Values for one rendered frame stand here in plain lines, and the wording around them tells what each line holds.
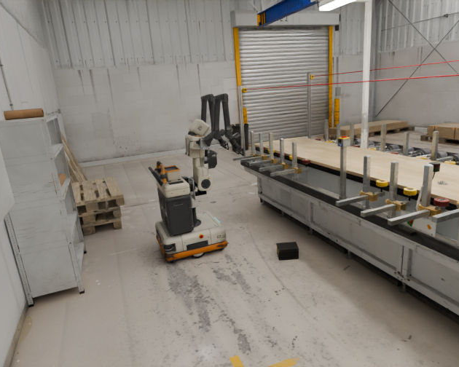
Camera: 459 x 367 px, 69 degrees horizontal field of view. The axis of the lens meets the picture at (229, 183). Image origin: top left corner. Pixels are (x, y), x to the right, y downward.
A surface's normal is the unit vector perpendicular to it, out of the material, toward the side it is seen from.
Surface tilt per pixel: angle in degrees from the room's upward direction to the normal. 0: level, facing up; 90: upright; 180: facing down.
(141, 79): 90
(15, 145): 90
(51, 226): 90
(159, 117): 90
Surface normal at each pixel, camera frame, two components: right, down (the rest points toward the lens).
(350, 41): 0.36, 0.22
